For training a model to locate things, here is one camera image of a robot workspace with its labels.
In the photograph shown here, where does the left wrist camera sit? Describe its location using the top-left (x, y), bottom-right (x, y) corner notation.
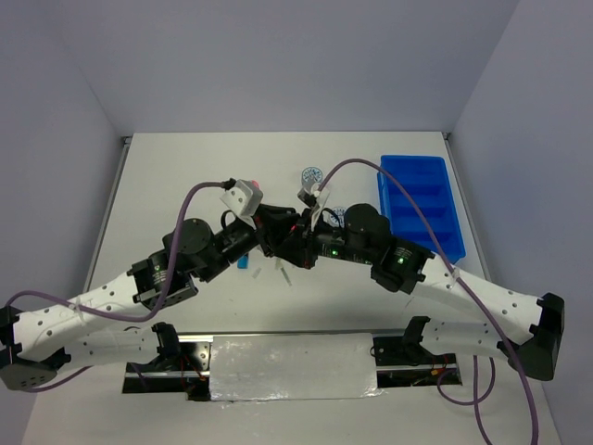
top-left (221, 180), bottom-right (263, 219)

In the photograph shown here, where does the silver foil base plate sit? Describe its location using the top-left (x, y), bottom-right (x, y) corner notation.
top-left (209, 334), bottom-right (381, 401)

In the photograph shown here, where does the blue paint jar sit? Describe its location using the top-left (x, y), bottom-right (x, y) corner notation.
top-left (301, 166), bottom-right (323, 189)

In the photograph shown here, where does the green clear pen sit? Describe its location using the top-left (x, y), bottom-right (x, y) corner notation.
top-left (279, 267), bottom-right (292, 286)

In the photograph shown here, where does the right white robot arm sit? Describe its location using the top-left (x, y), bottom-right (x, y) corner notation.
top-left (273, 204), bottom-right (565, 381)

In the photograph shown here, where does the grey-blue paint jar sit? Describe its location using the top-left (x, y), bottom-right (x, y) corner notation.
top-left (330, 207), bottom-right (347, 226)

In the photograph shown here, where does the blue-capped black highlighter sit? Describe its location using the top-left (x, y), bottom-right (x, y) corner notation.
top-left (237, 256), bottom-right (249, 270)

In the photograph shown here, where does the blue compartment bin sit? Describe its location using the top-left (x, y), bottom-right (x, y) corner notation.
top-left (377, 155), bottom-right (466, 263)

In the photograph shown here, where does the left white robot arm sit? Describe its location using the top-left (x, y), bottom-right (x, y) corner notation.
top-left (1, 204), bottom-right (299, 393)

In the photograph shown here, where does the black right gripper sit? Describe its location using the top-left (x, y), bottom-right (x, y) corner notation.
top-left (280, 207), bottom-right (373, 268)

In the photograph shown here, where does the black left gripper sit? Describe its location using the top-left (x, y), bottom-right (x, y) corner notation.
top-left (202, 205), bottom-right (297, 284)

